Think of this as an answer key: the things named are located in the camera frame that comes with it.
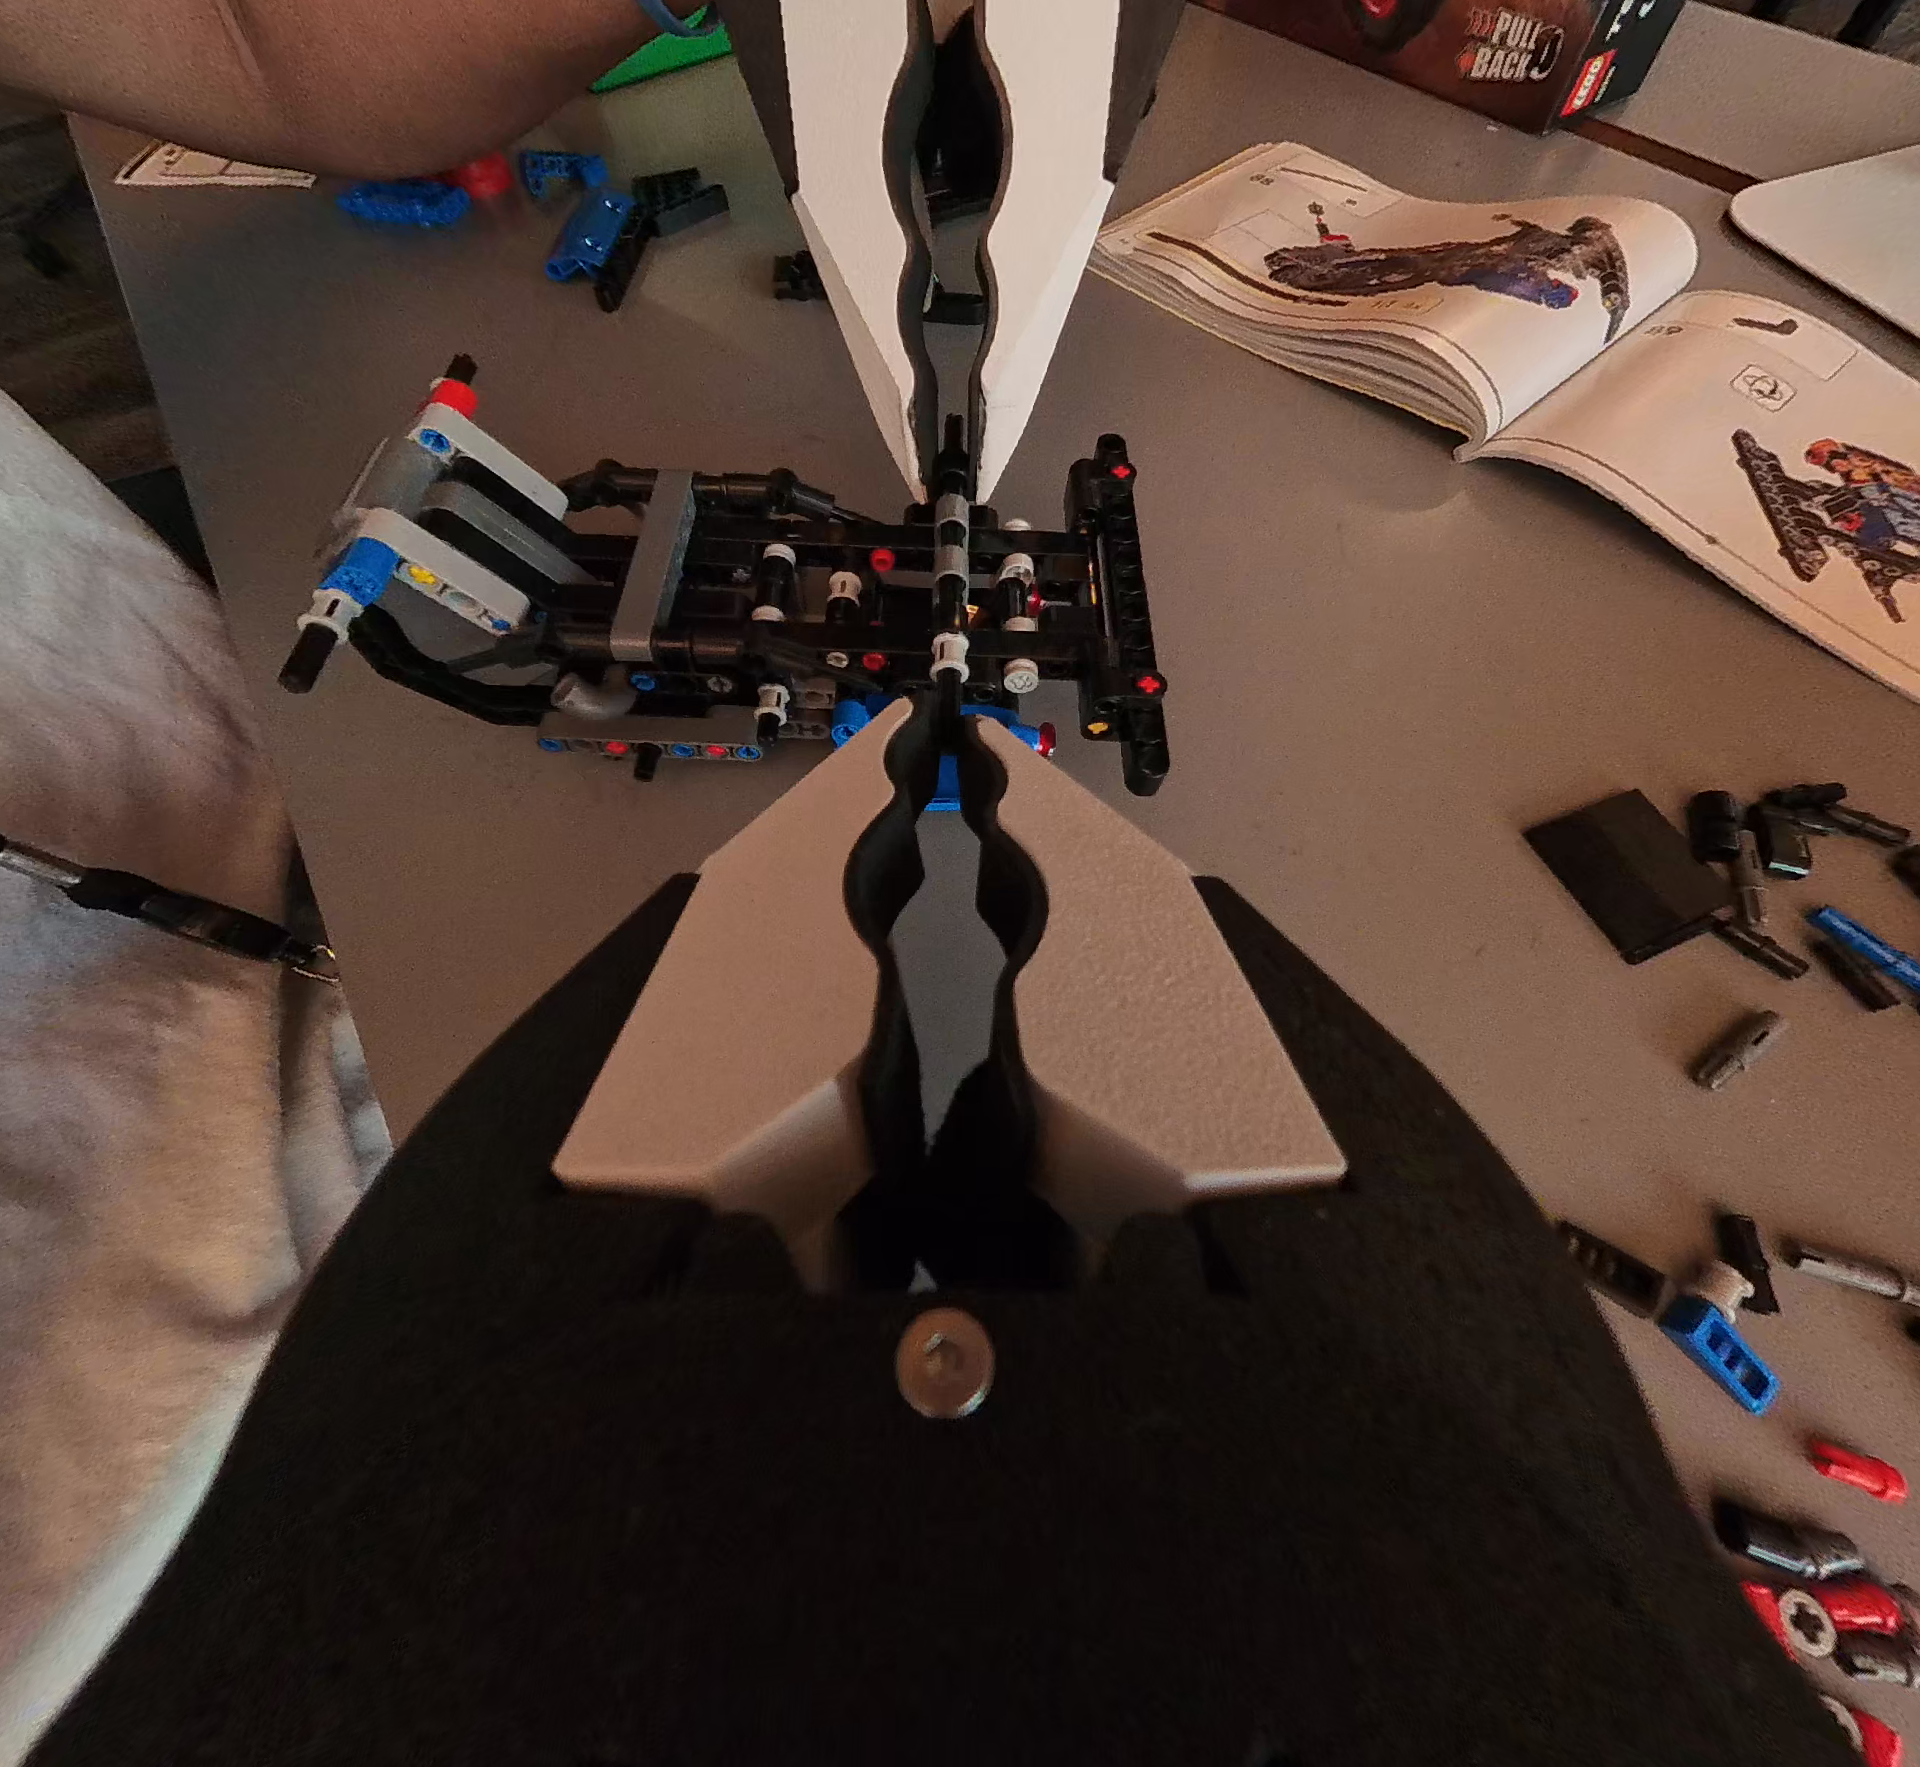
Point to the small black lego piece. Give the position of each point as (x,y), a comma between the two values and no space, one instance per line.
(795,274)

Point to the blue lego beam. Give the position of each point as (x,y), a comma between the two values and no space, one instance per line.
(399,202)

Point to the white paper sheet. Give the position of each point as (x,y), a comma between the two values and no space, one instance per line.
(194,164)

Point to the lego instruction booklet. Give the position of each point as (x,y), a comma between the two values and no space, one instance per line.
(1501,296)

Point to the heap of black blue lego pins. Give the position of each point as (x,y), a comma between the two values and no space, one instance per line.
(1861,946)

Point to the white fleece cloth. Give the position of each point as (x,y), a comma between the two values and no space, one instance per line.
(121,1198)

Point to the partly built black lego vehicle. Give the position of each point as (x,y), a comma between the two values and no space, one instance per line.
(660,568)

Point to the black angled lego piece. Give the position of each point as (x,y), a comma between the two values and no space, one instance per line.
(674,206)

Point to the black square lego panel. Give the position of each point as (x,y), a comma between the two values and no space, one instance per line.
(1629,868)

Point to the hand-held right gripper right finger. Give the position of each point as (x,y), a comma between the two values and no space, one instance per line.
(1170,1018)

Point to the blue lego connector block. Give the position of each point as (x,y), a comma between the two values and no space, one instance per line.
(592,234)

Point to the grey lego pin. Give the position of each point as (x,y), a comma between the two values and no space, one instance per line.
(1740,1050)

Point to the red round lego piece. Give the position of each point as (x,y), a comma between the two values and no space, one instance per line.
(483,174)

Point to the white rounded board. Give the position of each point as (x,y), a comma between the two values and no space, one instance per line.
(1845,230)

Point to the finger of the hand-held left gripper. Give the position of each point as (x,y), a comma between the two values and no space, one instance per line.
(840,146)
(1059,146)

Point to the blue lego bracket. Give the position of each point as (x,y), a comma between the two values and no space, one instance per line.
(562,170)

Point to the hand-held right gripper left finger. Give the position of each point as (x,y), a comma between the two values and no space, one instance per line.
(750,1018)

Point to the green flat object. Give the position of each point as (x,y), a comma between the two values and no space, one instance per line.
(660,64)

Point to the pile of red black lego pieces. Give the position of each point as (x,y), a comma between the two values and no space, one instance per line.
(1861,1469)

